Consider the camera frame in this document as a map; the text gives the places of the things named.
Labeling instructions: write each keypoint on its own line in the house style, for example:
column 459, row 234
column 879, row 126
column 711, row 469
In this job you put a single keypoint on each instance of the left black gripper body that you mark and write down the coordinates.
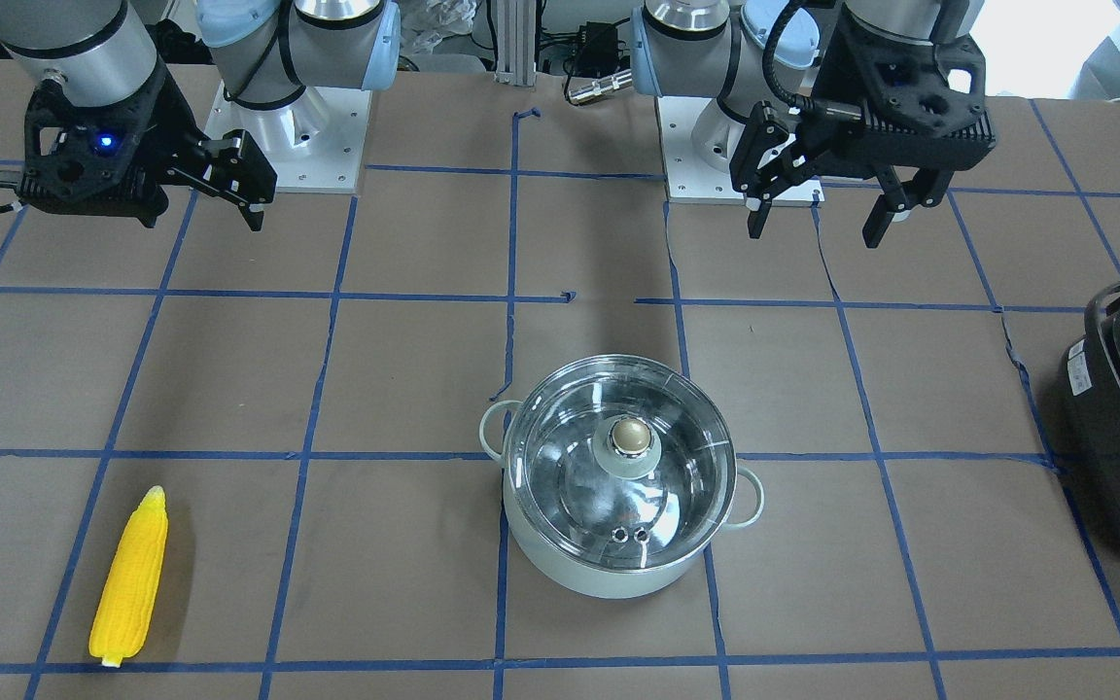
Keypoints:
column 824, row 137

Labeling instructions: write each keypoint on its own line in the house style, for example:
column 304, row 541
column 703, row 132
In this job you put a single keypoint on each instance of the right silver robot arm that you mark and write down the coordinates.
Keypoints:
column 268, row 52

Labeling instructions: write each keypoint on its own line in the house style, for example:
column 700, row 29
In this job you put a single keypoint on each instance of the yellow corn cob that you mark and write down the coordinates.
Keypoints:
column 125, row 609

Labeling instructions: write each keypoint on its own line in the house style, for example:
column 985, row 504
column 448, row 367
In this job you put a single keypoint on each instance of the black power adapter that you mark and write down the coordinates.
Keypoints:
column 596, row 50

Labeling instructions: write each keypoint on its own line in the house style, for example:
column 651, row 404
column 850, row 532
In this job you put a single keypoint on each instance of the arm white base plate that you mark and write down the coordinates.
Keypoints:
column 697, row 141
column 315, row 144

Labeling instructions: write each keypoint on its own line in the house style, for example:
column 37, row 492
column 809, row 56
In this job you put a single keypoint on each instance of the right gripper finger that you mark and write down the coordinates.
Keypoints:
column 253, row 214

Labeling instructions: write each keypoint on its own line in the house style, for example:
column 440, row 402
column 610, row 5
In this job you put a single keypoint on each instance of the aluminium frame post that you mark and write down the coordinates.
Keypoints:
column 517, row 26

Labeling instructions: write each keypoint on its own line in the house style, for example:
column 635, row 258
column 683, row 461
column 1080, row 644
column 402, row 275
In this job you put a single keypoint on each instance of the glass pot lid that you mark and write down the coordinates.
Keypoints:
column 618, row 462

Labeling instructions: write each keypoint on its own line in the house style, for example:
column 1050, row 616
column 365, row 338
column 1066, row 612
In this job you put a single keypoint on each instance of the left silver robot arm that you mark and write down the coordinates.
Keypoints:
column 703, row 49

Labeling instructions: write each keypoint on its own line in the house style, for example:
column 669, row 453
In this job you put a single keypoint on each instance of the silver cable connector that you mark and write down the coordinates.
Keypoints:
column 598, row 89

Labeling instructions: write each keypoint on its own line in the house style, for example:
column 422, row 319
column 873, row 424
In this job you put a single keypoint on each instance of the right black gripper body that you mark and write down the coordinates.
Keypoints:
column 169, row 129

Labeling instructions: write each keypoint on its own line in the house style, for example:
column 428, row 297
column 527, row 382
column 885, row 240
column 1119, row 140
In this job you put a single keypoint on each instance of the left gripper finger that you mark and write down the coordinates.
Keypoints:
column 893, row 204
column 760, row 208

